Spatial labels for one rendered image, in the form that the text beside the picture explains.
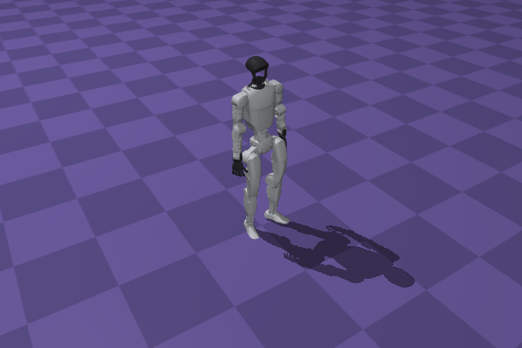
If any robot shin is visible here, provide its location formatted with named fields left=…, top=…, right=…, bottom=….
left=267, top=180, right=282, bottom=215
left=243, top=188, right=257, bottom=227

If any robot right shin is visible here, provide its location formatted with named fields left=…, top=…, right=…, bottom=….
left=243, top=188, right=257, bottom=227

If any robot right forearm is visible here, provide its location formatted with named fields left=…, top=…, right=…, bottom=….
left=232, top=126, right=243, bottom=160

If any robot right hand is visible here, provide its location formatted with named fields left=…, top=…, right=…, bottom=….
left=232, top=154, right=248, bottom=177

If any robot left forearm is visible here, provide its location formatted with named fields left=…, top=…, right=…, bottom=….
left=275, top=112, right=287, bottom=134

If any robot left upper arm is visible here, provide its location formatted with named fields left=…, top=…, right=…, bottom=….
left=270, top=80, right=286, bottom=116

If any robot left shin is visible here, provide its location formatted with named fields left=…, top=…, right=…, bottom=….
left=267, top=180, right=282, bottom=215

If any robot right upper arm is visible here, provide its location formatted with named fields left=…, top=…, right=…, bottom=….
left=231, top=91, right=247, bottom=135

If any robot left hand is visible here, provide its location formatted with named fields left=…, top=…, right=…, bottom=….
left=277, top=129, right=287, bottom=147

